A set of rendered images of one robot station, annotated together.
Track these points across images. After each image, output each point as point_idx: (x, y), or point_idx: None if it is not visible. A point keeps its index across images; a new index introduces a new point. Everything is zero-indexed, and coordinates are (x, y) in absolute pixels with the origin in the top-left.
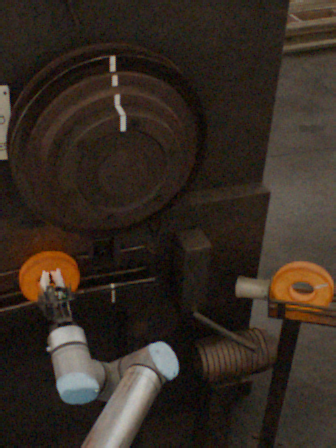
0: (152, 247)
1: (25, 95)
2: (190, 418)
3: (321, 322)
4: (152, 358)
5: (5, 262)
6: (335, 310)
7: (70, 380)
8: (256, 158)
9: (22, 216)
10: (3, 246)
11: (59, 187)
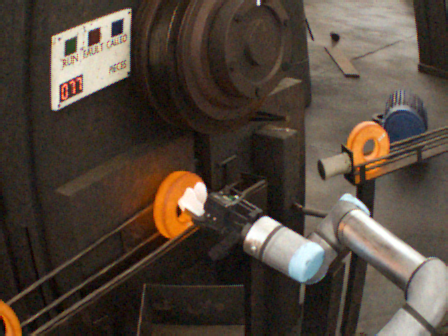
0: (238, 158)
1: (160, 2)
2: None
3: (389, 170)
4: (353, 203)
5: (132, 204)
6: (396, 153)
7: (306, 251)
8: None
9: (128, 149)
10: (129, 182)
11: (209, 69)
